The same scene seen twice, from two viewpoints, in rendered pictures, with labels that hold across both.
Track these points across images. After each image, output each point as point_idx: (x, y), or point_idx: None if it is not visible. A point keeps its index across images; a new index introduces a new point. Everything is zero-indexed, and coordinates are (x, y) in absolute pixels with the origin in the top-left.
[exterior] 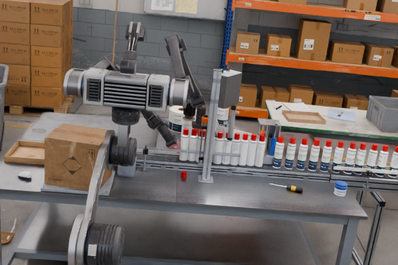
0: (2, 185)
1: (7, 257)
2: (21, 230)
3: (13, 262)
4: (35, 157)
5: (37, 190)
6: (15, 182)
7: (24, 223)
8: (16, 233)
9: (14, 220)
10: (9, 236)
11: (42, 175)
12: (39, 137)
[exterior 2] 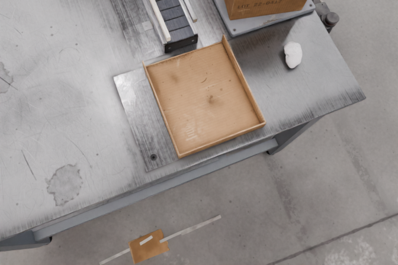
0: (336, 68)
1: (241, 156)
2: (117, 240)
3: (190, 194)
4: (213, 90)
5: (314, 17)
6: (314, 58)
7: (98, 248)
8: (128, 238)
9: (103, 263)
10: (141, 241)
11: (269, 38)
12: (107, 154)
